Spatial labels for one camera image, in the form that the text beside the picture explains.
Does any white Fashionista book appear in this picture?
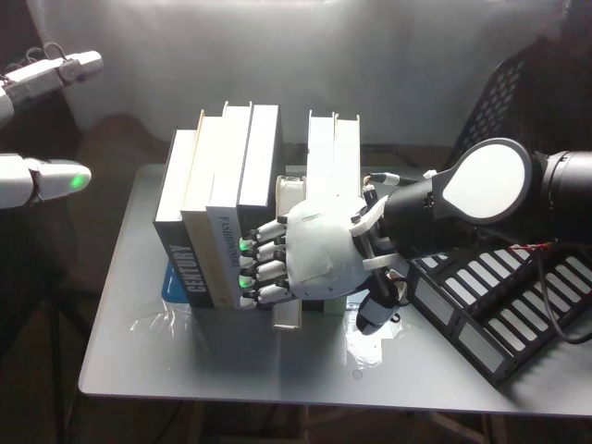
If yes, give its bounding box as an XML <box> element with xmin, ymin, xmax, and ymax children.
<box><xmin>205</xmin><ymin>100</ymin><xmax>260</xmax><ymax>311</ymax></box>

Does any white cloth backdrop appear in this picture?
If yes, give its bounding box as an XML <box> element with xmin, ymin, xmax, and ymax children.
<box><xmin>25</xmin><ymin>0</ymin><xmax>570</xmax><ymax>147</ymax></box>

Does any black cloth backdrop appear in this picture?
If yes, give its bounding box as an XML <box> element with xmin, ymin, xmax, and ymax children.
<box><xmin>0</xmin><ymin>0</ymin><xmax>80</xmax><ymax>154</ymax></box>

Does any black cover book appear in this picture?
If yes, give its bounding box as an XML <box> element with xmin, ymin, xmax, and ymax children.
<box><xmin>235</xmin><ymin>104</ymin><xmax>288</xmax><ymax>312</ymax></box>

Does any blue plastic bookend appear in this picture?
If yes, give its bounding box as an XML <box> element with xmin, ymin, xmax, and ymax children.
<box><xmin>160</xmin><ymin>261</ymin><xmax>374</xmax><ymax>312</ymax></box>

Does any black Century book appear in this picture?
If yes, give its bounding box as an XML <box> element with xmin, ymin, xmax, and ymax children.
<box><xmin>152</xmin><ymin>128</ymin><xmax>215</xmax><ymax>310</ymax></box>

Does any clear plastic tape patch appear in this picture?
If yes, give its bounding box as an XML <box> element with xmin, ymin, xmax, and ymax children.
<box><xmin>129</xmin><ymin>305</ymin><xmax>195</xmax><ymax>335</ymax></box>

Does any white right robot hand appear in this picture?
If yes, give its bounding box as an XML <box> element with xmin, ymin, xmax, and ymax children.
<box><xmin>237</xmin><ymin>195</ymin><xmax>409</xmax><ymax>338</ymax></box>

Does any cream spine book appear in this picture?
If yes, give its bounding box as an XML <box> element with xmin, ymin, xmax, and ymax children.
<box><xmin>179</xmin><ymin>109</ymin><xmax>235</xmax><ymax>310</ymax></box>

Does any black plastic letter tray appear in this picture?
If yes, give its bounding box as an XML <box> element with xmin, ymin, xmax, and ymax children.
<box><xmin>404</xmin><ymin>39</ymin><xmax>592</xmax><ymax>389</ymax></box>

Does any pale green book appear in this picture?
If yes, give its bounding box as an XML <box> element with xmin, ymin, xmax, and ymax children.
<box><xmin>323</xmin><ymin>113</ymin><xmax>363</xmax><ymax>316</ymax></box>

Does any grey white book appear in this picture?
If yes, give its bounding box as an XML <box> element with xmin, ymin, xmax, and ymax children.
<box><xmin>272</xmin><ymin>174</ymin><xmax>310</xmax><ymax>332</ymax></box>

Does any wooden table leg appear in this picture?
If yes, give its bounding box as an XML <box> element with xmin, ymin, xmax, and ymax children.
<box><xmin>480</xmin><ymin>413</ymin><xmax>509</xmax><ymax>444</ymax></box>
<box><xmin>295</xmin><ymin>405</ymin><xmax>312</xmax><ymax>444</ymax></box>

